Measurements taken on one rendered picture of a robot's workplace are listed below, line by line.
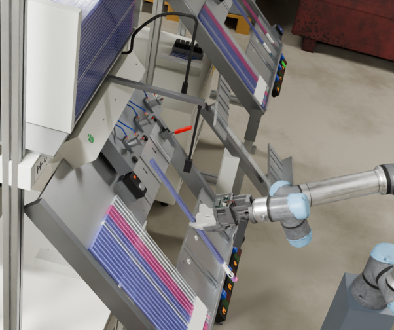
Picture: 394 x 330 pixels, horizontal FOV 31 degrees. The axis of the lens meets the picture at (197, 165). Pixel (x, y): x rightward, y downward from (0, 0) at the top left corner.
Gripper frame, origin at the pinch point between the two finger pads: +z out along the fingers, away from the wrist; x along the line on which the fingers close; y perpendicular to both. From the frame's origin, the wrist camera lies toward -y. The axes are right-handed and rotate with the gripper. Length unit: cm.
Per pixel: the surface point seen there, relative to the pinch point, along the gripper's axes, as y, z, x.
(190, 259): -12.6, 5.1, 2.0
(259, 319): -101, 15, -55
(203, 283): -20.7, 3.0, 4.4
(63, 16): 81, -3, 28
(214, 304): -26.1, -0.2, 8.8
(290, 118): -99, 19, -221
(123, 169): 26.8, 11.6, 6.1
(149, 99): 33.2, 9.1, -21.8
